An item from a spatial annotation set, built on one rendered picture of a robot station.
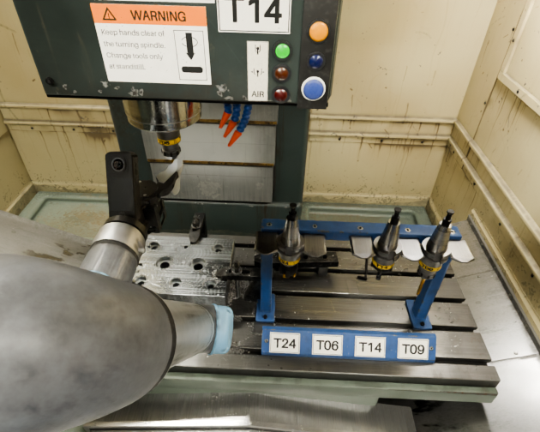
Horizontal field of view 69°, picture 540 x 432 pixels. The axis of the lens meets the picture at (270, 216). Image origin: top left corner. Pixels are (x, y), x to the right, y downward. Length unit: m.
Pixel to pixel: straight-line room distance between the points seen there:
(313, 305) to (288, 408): 0.28
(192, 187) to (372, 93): 0.84
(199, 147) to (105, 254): 0.87
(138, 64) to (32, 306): 0.45
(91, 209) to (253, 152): 1.05
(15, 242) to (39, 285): 1.58
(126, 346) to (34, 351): 0.05
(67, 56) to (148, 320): 0.47
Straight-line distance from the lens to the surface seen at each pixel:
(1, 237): 1.86
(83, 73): 0.68
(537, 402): 1.33
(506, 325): 1.43
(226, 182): 1.50
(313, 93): 0.61
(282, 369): 1.07
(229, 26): 0.60
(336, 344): 1.08
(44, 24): 0.68
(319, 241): 0.92
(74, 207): 2.23
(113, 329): 0.28
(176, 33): 0.61
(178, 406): 1.21
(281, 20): 0.59
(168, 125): 0.83
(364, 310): 1.21
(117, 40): 0.64
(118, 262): 0.61
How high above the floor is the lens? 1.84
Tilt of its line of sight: 39 degrees down
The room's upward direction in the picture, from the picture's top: 1 degrees clockwise
